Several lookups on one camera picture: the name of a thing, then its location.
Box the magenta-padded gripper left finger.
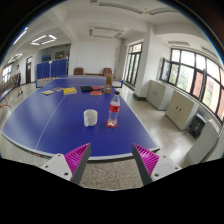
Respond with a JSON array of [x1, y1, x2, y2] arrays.
[[39, 142, 93, 186]]

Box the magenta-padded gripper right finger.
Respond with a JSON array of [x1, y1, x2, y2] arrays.
[[131, 143, 183, 186]]

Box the clear red-labelled drink bottle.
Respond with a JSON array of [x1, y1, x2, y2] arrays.
[[107, 90, 121, 128]]

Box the black waste bin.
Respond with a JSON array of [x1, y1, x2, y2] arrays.
[[188, 114, 207, 139]]

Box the white mug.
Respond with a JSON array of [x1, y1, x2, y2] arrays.
[[83, 108, 99, 128]]

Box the white two-door cabinet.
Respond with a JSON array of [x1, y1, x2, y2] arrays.
[[145, 79, 174, 111], [165, 90, 200, 131]]

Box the small yellow booklet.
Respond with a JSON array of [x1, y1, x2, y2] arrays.
[[41, 89, 56, 97]]

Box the black pouch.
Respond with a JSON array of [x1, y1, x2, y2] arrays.
[[80, 85, 94, 93]]

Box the blue white court barrier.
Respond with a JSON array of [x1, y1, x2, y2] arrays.
[[35, 78, 51, 89]]

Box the blue red-legged table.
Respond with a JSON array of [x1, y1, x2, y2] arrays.
[[0, 84, 18, 111]]

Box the large black-framed window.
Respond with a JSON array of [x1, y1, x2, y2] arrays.
[[159, 48, 224, 122]]

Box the person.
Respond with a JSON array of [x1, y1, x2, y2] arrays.
[[14, 64, 24, 98]]

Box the blue partition screens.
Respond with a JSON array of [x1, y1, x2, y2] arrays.
[[35, 58, 68, 80]]

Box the brown cardboard box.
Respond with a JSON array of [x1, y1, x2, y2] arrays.
[[104, 73, 114, 95]]

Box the brown armchair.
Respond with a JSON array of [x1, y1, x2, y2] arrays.
[[102, 67, 113, 77], [73, 67, 85, 76]]

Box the dark brown door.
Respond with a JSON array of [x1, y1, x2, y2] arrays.
[[25, 55, 33, 84]]

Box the tall black-framed window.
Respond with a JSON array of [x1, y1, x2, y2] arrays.
[[123, 42, 144, 87]]

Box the ceiling strip lights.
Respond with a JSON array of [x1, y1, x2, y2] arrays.
[[6, 28, 58, 64]]

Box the ceiling air conditioner unit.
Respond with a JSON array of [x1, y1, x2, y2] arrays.
[[88, 25, 125, 39]]

